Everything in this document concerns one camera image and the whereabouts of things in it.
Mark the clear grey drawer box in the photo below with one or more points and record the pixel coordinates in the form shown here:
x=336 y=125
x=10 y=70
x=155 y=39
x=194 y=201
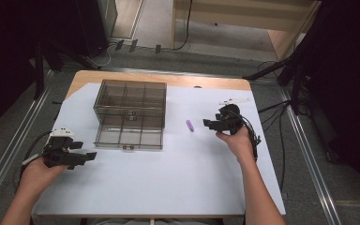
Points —
x=131 y=114

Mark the metal floor rail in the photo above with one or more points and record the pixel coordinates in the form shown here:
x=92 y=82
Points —
x=9 y=153
x=312 y=162

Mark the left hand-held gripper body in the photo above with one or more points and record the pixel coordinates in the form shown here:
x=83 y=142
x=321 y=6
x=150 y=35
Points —
x=57 y=153

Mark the small purple tube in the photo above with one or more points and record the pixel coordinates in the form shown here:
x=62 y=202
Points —
x=190 y=125

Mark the white paper sheet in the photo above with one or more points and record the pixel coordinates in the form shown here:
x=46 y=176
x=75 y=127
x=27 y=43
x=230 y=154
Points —
x=156 y=181

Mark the light wooden furniture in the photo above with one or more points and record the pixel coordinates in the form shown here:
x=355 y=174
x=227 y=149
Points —
x=243 y=15

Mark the black metal stand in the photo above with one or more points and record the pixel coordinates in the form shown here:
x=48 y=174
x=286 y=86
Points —
x=40 y=68

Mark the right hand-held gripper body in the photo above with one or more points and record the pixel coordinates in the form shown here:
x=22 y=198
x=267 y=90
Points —
x=231 y=118

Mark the person's left hand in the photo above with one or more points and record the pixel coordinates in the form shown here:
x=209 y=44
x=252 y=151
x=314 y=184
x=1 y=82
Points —
x=39 y=178

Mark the person's right hand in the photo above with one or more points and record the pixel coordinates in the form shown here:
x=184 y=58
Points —
x=239 y=145

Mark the black tripod stand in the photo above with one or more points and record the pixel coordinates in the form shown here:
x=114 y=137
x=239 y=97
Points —
x=289 y=67

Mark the wooden table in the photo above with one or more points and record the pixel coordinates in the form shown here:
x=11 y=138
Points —
x=143 y=76

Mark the black cabinet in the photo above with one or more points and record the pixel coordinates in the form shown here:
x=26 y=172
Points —
x=98 y=25

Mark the black curtain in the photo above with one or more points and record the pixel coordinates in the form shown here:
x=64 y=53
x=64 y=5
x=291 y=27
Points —
x=350 y=93
x=6 y=62

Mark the small black floor bracket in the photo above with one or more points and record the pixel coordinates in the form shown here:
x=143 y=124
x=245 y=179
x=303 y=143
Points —
x=133 y=45
x=119 y=44
x=158 y=49

